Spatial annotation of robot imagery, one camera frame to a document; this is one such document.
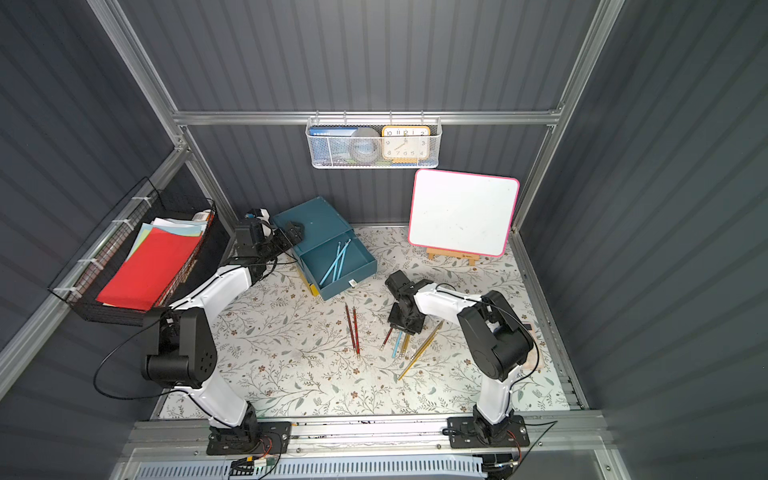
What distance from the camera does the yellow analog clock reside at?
0.89 meters

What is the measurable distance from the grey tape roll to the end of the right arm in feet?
1.21

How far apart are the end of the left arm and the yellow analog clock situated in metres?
0.37

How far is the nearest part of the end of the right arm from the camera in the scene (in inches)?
27.4

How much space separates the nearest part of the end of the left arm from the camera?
0.72m
